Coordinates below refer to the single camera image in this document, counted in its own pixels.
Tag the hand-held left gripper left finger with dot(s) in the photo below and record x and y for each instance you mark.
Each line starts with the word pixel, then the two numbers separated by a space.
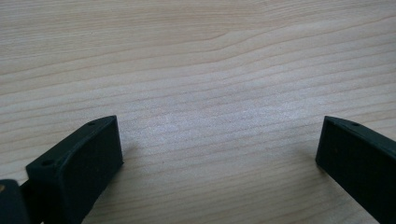
pixel 81 168

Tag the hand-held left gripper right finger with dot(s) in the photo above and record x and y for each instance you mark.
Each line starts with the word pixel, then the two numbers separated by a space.
pixel 358 161

